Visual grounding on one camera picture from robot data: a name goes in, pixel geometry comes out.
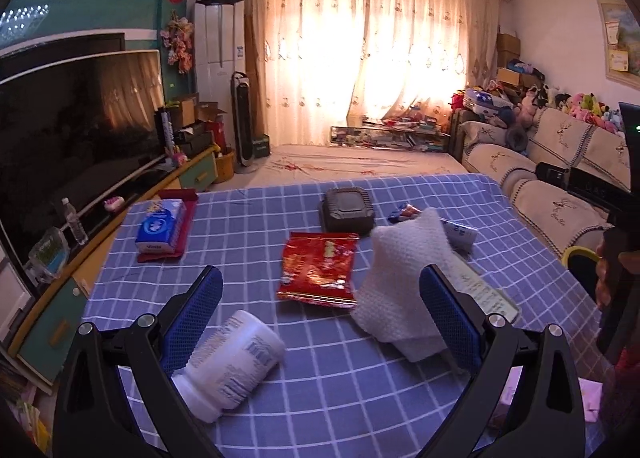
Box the white pill bottle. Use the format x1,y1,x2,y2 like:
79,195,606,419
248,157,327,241
172,311,286,424

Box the person's right hand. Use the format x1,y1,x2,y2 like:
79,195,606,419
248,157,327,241
594,243,626,309

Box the white plastic drawer unit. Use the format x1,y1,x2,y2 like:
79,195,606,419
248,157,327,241
0,243,36,339

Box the black bin with yellow rim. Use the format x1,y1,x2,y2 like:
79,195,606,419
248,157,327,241
562,247,608,309

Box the stack of cardboard boxes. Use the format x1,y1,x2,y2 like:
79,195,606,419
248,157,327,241
172,93,231,154

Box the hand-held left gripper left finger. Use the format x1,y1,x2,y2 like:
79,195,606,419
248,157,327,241
52,265,224,458

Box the wooden bucket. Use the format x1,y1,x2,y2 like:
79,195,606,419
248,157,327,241
215,147,237,184

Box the framed wall picture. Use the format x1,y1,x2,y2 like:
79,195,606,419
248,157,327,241
596,0,640,89

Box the clear water bottle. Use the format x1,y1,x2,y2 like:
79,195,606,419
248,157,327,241
61,197,89,245

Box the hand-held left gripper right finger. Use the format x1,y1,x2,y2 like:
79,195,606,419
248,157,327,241
419,264,586,458

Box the brown cartons beside sofa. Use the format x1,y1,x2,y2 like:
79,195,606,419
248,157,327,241
495,33,523,89

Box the large flat television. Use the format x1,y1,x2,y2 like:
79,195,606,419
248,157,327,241
0,49,167,289

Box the white standing air conditioner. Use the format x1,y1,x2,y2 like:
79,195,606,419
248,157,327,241
194,0,248,159

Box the white green carton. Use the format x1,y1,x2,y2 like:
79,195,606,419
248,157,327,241
450,253,521,326

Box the colourful small packet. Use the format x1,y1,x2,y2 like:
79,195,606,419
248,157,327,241
387,203,423,224

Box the black tower fan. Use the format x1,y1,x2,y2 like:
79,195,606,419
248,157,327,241
230,71,258,174

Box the pile of plush toys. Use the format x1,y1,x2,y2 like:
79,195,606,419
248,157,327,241
452,81,626,139

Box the sheer embroidered curtain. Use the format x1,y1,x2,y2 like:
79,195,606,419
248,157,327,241
245,0,501,149

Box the bookshelf with books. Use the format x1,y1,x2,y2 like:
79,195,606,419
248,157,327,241
0,353,56,458

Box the dark square box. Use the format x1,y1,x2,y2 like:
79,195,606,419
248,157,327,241
319,187,377,233

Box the hanging artificial flowers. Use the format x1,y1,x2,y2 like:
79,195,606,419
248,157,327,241
160,11,195,74

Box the blue white tissue pack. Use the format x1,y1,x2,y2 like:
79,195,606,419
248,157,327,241
135,199,187,254

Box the teal yellow television cabinet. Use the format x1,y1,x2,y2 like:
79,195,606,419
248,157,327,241
7,145,221,384

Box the beige sofa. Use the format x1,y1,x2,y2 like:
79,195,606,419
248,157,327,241
450,106,640,264

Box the white foam net sleeve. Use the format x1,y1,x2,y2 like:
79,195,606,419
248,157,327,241
350,208,463,363

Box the floral floor mat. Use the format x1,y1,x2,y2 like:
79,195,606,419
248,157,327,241
250,143,466,189

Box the blue checked tablecloth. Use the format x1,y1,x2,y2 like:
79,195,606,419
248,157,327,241
82,173,616,458

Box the small white box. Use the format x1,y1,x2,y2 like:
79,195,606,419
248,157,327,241
440,219,478,254

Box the red snack packet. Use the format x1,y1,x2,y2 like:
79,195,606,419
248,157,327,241
276,231,361,309

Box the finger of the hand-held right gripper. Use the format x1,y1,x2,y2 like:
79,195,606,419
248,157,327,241
536,162,574,188

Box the blue shuttlecock tube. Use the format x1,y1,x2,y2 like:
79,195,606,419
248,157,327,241
159,108,176,156

